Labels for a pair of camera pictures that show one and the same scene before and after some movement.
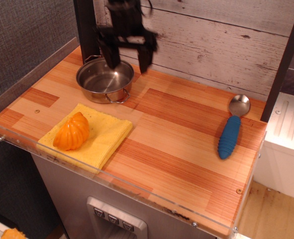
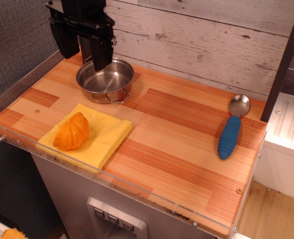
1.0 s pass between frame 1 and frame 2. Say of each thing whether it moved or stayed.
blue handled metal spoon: stayed
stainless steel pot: stayed
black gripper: moved
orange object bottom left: stayed
